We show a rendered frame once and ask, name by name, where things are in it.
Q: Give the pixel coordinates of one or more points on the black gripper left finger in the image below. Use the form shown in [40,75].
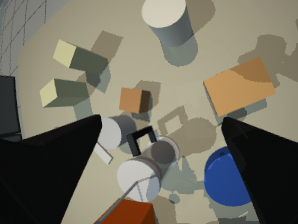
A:
[42,171]

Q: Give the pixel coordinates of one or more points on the light grey flat slab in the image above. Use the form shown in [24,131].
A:
[101,151]

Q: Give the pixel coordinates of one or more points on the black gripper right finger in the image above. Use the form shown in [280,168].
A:
[268,165]

